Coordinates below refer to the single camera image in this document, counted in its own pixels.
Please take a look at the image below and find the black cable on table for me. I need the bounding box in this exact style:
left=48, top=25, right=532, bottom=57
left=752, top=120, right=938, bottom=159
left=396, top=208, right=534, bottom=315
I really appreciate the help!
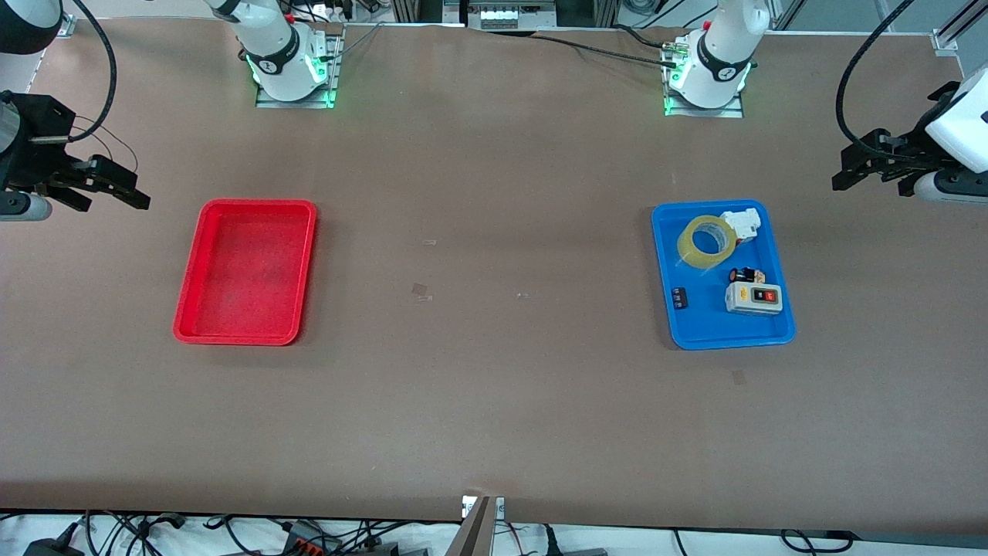
left=535, top=32, right=674, bottom=66

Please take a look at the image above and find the aluminium profile post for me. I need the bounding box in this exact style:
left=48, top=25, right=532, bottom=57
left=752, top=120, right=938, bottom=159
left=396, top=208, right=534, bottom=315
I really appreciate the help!
left=446, top=496, right=506, bottom=556

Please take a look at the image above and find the grey metal equipment frame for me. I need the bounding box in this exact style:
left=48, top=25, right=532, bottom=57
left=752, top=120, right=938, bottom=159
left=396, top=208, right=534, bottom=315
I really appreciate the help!
left=390, top=0, right=618, bottom=32

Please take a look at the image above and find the black power adapter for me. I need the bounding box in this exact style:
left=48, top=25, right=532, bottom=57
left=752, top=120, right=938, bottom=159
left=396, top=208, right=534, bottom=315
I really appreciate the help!
left=23, top=533, right=86, bottom=556

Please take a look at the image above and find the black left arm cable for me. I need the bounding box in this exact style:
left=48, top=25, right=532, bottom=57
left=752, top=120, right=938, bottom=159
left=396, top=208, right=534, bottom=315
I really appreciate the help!
left=836, top=0, right=919, bottom=160

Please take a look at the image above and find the orange connector block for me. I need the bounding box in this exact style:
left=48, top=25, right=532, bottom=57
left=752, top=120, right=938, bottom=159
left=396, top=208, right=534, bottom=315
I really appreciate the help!
left=281, top=522, right=342, bottom=554

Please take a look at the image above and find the black looped floor cable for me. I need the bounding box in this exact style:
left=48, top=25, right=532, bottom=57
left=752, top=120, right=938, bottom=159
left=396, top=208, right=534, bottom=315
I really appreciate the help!
left=780, top=528, right=854, bottom=554

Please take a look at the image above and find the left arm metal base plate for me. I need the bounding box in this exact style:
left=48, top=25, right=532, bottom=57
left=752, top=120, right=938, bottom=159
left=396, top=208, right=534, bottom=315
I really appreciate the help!
left=664, top=42, right=746, bottom=119

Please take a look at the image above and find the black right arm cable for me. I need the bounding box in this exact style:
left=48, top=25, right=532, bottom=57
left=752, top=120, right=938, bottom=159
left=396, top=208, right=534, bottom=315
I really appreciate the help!
left=68, top=0, right=118, bottom=144

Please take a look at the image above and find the yellowish clear tape roll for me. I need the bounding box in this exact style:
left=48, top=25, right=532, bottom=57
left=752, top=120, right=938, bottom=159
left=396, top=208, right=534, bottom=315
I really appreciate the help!
left=677, top=215, right=739, bottom=270

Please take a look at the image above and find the thin grey cable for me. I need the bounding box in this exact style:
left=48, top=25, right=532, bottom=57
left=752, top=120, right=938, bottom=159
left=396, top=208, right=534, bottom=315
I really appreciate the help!
left=338, top=22, right=385, bottom=59

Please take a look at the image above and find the grey push button switch box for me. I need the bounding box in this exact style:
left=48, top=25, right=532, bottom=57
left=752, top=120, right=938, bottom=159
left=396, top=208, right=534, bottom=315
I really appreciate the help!
left=724, top=282, right=784, bottom=316

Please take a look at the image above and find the white plug adapter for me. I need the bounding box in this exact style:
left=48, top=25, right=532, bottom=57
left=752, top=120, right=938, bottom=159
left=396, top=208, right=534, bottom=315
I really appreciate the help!
left=719, top=207, right=763, bottom=246

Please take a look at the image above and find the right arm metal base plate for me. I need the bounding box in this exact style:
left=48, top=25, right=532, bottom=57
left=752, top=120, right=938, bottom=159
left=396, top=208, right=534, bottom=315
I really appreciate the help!
left=255, top=23, right=342, bottom=110

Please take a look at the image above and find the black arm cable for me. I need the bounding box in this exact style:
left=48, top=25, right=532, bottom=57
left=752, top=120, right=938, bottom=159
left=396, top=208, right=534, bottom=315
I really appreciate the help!
left=68, top=0, right=118, bottom=144
left=836, top=0, right=919, bottom=160

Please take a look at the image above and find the red plastic tray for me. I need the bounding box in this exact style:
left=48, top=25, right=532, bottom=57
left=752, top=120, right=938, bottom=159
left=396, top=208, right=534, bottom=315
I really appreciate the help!
left=173, top=198, right=318, bottom=346

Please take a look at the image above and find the blue plastic tray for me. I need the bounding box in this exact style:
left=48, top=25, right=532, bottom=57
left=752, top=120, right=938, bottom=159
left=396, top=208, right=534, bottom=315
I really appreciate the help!
left=651, top=199, right=797, bottom=351

